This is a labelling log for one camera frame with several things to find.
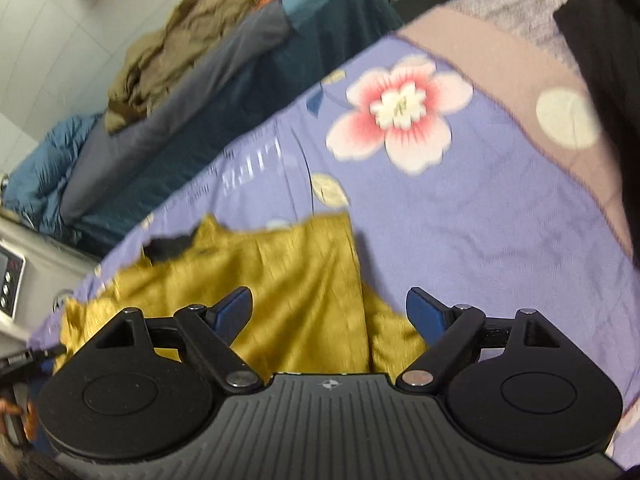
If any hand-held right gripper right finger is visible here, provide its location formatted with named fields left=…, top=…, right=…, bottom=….
left=395, top=286, right=562, bottom=395

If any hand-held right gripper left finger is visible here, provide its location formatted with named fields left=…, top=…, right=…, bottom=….
left=92, top=286, right=265, bottom=395

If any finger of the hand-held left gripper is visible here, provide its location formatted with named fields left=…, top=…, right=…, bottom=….
left=0, top=344, right=67, bottom=377

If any golden yellow satin jacket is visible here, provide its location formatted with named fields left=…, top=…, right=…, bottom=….
left=52, top=212, right=431, bottom=376

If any white machine with control panel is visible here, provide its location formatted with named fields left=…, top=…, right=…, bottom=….
left=0, top=215, right=101, bottom=341

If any purple floral bed sheet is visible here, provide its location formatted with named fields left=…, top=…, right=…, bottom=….
left=27, top=20, right=640, bottom=456

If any blue quilted blanket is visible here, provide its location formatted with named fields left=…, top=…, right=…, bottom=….
left=0, top=112, right=103, bottom=241

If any olive brown crumpled cloth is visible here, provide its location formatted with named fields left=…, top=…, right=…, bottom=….
left=104, top=0, right=273, bottom=136

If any black cloth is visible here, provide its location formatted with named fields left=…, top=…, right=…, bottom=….
left=552, top=0, right=640, bottom=261

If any pink knitted blanket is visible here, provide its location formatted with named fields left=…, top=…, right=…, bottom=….
left=445, top=0, right=613, bottom=78

